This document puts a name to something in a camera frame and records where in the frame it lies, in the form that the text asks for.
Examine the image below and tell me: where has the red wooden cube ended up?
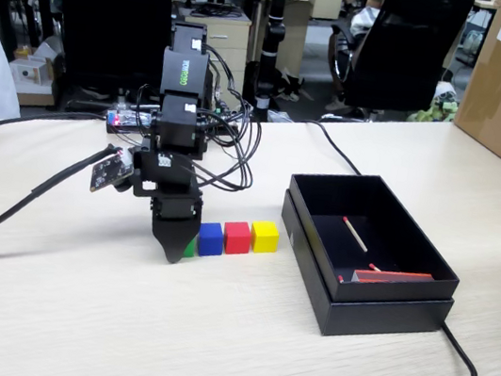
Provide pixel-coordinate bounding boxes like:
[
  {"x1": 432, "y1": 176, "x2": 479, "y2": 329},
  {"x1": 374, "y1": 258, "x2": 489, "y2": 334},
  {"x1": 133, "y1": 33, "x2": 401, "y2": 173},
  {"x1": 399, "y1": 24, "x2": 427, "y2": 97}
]
[{"x1": 219, "y1": 219, "x2": 254, "y2": 258}]

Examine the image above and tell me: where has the black and white shoe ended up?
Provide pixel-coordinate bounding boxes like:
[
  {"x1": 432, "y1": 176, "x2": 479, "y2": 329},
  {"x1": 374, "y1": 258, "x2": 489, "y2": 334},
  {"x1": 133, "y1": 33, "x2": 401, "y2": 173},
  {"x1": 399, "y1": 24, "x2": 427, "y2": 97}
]
[{"x1": 271, "y1": 68, "x2": 320, "y2": 106}]

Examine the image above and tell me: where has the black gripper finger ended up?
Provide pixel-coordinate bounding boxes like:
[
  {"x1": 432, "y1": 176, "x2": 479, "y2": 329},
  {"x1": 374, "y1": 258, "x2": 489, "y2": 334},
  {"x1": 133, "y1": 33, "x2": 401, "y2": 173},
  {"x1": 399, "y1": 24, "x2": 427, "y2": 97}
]
[{"x1": 145, "y1": 212, "x2": 202, "y2": 269}]

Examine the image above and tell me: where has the white carton with round hole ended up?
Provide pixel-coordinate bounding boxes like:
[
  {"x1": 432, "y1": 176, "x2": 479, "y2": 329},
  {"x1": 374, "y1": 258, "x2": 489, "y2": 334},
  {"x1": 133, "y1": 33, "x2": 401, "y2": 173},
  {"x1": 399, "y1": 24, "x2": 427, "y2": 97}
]
[{"x1": 9, "y1": 57, "x2": 46, "y2": 88}]

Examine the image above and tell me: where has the thick black camera cable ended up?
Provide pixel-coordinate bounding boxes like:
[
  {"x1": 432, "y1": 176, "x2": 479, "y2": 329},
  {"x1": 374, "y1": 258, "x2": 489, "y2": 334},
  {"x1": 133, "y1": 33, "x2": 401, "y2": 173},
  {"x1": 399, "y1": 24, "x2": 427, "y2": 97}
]
[{"x1": 0, "y1": 100, "x2": 122, "y2": 277}]

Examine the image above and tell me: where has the red matchbox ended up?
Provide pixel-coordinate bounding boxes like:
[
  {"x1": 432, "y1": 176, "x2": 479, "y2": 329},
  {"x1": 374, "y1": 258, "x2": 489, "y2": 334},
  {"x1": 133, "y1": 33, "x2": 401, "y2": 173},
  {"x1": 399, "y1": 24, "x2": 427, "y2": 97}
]
[{"x1": 352, "y1": 261, "x2": 436, "y2": 297}]

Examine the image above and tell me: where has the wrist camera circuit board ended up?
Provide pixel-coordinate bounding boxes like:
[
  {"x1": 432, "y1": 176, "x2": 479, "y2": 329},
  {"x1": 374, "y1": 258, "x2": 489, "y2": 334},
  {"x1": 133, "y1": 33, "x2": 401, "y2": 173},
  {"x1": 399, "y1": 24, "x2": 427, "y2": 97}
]
[{"x1": 89, "y1": 151, "x2": 137, "y2": 200}]

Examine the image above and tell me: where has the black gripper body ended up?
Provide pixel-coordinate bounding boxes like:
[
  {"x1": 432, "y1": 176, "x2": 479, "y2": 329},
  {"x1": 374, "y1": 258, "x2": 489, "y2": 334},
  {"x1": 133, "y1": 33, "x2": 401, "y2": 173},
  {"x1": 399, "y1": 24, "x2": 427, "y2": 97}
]
[{"x1": 147, "y1": 181, "x2": 207, "y2": 229}]

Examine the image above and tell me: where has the blue wooden cube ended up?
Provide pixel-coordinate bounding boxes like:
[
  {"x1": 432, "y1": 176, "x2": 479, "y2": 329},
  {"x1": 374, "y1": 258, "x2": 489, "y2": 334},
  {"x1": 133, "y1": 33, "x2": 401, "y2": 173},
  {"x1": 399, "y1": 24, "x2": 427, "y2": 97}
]
[{"x1": 194, "y1": 220, "x2": 229, "y2": 260}]

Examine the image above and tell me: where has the black pole with white bands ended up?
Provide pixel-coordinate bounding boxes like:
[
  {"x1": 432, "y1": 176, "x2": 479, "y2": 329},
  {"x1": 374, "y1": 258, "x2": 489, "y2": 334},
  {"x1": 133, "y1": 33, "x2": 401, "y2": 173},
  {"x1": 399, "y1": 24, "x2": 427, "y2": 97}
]
[{"x1": 247, "y1": 0, "x2": 294, "y2": 124}]

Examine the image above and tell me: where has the long wooden matchstick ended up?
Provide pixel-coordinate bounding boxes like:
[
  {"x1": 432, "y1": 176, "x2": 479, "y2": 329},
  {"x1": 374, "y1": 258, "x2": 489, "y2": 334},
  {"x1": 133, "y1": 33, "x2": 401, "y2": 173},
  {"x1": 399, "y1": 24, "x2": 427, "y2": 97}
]
[{"x1": 337, "y1": 215, "x2": 374, "y2": 254}]

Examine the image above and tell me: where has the black open box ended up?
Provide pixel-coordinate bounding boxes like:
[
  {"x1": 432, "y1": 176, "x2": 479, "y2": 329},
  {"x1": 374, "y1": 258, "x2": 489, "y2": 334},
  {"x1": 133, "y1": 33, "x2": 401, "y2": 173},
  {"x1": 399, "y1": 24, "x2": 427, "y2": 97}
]
[{"x1": 262, "y1": 188, "x2": 469, "y2": 356}]

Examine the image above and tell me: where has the black office chair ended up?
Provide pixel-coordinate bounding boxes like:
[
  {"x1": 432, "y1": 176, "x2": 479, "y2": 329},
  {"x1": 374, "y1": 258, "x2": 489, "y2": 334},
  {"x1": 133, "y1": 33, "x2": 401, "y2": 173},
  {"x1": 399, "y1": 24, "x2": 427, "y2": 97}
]
[
  {"x1": 29, "y1": 0, "x2": 184, "y2": 130},
  {"x1": 316, "y1": 0, "x2": 476, "y2": 140}
]

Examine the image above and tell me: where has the yellow wooden cube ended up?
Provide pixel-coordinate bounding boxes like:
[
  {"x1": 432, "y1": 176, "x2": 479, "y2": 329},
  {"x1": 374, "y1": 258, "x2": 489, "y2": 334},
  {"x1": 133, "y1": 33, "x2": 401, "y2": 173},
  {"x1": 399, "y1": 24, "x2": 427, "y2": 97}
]
[{"x1": 247, "y1": 218, "x2": 282, "y2": 257}]

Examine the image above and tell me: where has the beige drawer cabinet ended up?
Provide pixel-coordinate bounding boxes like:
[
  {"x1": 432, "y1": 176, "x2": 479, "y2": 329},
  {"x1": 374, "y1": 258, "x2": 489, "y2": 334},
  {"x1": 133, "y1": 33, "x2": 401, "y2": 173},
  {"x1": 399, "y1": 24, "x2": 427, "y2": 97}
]
[
  {"x1": 170, "y1": 0, "x2": 255, "y2": 102},
  {"x1": 305, "y1": 0, "x2": 343, "y2": 25}
]

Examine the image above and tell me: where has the green and white toy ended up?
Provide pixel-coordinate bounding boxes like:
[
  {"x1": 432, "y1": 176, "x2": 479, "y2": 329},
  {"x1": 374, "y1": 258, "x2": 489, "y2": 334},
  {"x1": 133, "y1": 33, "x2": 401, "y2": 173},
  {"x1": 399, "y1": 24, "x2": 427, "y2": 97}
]
[{"x1": 407, "y1": 77, "x2": 464, "y2": 130}]

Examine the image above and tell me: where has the seated person at desk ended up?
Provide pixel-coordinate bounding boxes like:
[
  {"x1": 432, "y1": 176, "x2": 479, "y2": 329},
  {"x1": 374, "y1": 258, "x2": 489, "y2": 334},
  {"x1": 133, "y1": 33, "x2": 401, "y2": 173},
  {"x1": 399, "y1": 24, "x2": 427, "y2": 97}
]
[{"x1": 345, "y1": 0, "x2": 389, "y2": 42}]

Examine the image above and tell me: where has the black cardboard box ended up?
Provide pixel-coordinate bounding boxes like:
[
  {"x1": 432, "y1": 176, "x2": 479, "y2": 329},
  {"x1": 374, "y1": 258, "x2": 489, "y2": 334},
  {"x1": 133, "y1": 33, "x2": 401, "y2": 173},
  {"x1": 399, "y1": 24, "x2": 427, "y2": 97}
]
[{"x1": 271, "y1": 159, "x2": 477, "y2": 322}]

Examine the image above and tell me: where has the robot controller circuit board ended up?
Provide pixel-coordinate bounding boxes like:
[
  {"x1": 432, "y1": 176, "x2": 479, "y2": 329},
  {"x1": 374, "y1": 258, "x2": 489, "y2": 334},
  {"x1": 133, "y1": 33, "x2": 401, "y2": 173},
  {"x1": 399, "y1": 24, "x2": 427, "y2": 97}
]
[{"x1": 105, "y1": 106, "x2": 156, "y2": 136}]

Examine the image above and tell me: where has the green wooden cube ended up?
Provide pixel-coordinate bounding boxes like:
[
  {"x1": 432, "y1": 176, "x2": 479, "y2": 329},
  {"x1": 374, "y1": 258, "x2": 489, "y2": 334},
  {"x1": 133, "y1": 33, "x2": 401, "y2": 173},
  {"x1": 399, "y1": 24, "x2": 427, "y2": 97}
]
[{"x1": 182, "y1": 234, "x2": 199, "y2": 259}]

